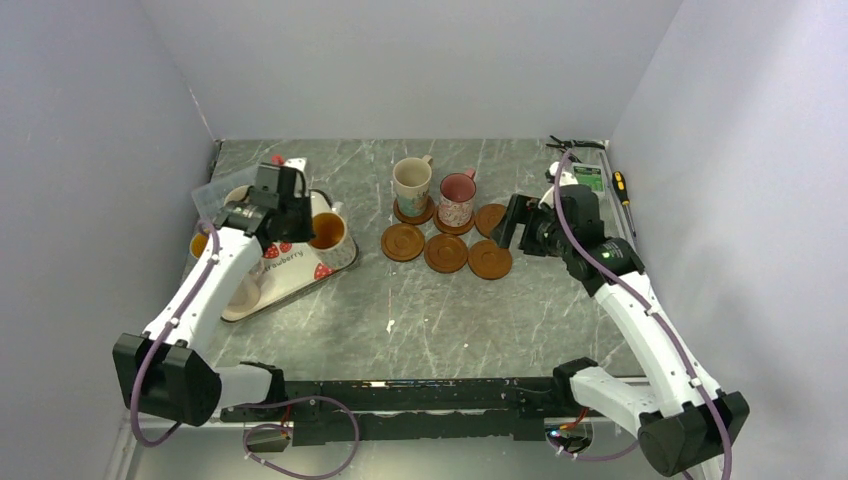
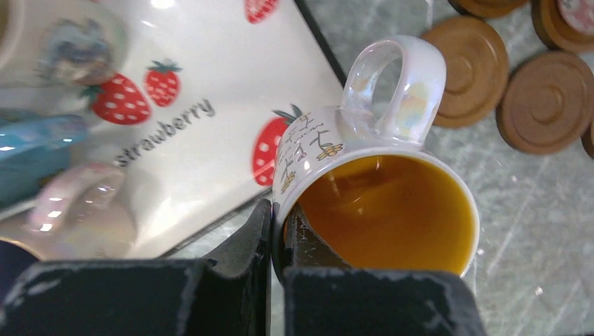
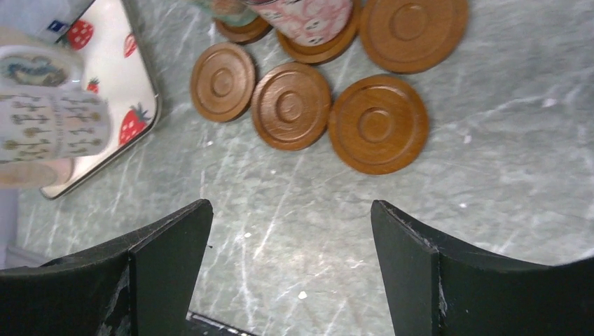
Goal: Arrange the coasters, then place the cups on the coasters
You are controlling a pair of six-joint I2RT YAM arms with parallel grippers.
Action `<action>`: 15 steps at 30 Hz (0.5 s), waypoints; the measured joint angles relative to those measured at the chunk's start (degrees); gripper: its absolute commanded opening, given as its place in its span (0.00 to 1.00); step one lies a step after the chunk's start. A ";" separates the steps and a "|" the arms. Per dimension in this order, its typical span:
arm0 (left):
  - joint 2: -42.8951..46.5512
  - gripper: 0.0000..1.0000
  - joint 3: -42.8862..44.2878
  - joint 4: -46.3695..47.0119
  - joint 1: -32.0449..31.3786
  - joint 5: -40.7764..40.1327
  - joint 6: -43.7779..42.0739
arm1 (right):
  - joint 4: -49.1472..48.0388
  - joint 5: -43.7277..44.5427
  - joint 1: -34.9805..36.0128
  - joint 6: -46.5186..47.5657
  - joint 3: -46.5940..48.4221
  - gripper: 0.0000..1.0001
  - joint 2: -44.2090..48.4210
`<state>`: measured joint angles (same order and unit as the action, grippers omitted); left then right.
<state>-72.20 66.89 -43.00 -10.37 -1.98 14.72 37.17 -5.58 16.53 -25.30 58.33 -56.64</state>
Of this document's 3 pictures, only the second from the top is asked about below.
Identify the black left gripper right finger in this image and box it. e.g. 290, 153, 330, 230
278, 206, 486, 335

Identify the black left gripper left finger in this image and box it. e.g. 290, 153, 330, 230
1, 199, 271, 335

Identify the blue mug orange interior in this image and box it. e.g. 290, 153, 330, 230
1, 108, 89, 209

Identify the white strawberry serving tray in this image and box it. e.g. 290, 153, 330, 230
1, 1, 342, 258

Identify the pink mug purple interior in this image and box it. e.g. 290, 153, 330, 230
1, 162, 137, 260

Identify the cream mug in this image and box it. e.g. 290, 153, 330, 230
1, 0, 26, 69

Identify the dark brown wooden coaster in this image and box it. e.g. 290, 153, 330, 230
581, 122, 594, 160

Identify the orange interior white mug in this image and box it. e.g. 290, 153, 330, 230
272, 35, 480, 276

